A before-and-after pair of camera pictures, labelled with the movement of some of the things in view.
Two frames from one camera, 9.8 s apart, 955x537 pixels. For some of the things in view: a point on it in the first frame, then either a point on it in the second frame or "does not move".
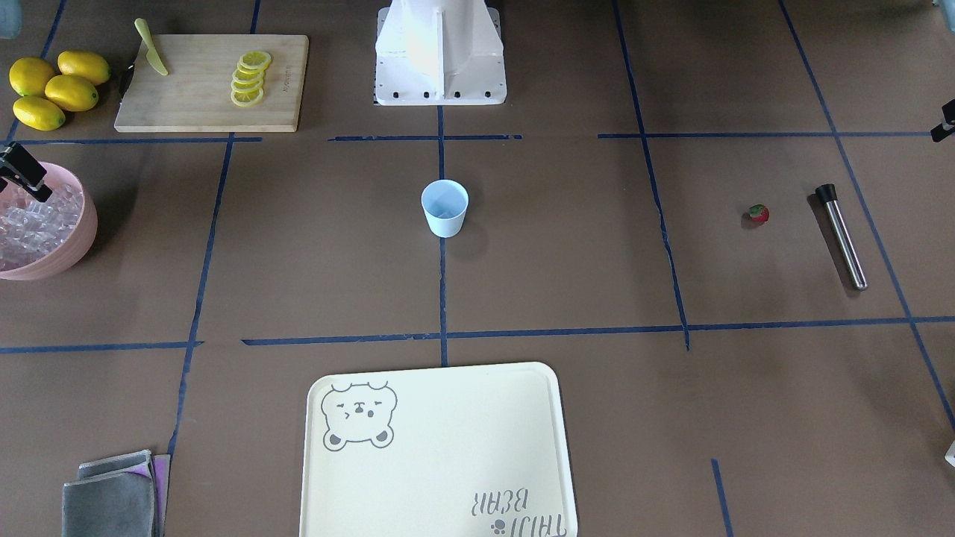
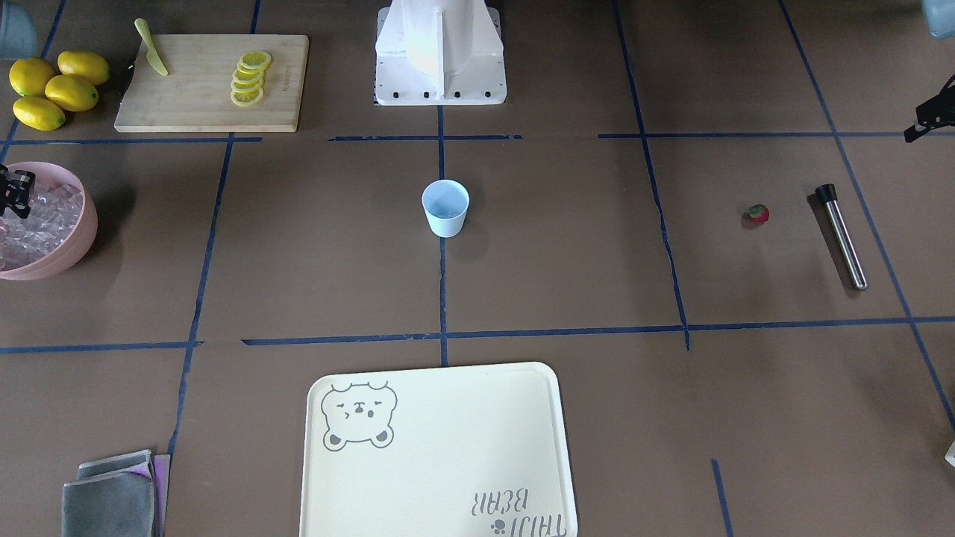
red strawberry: (759, 212) does not move
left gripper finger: (948, 112) to (937, 111)
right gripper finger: (19, 167) to (16, 188)
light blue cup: (445, 201) does not move
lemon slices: (247, 83) does not move
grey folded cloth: (121, 495) does not move
